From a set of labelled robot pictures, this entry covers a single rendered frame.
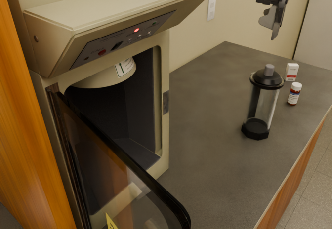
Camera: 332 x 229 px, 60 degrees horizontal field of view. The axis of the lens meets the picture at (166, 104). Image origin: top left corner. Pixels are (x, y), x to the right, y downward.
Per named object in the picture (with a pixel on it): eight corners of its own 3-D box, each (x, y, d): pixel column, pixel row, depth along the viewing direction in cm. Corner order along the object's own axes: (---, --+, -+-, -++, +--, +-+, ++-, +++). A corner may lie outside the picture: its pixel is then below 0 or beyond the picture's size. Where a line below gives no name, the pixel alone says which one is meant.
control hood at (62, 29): (38, 75, 44) (19, 10, 39) (170, 22, 65) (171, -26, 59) (84, 102, 38) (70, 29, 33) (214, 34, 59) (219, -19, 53)
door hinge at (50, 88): (83, 230, 68) (43, 88, 46) (92, 222, 70) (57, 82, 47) (87, 234, 67) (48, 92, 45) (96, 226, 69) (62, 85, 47)
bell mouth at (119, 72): (42, 71, 65) (35, 48, 62) (102, 47, 77) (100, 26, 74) (91, 98, 56) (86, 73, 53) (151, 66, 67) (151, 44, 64)
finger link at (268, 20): (255, 37, 84) (262, 4, 82) (276, 41, 82) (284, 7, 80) (254, 37, 81) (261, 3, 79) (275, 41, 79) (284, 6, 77)
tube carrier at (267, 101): (244, 117, 111) (253, 67, 99) (272, 124, 108) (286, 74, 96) (237, 133, 103) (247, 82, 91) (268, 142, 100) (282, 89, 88)
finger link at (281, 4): (274, 22, 82) (281, -10, 79) (280, 23, 81) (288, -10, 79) (272, 21, 77) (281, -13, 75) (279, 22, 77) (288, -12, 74)
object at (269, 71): (254, 74, 100) (257, 57, 96) (282, 80, 97) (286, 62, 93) (249, 87, 93) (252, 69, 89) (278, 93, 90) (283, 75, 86)
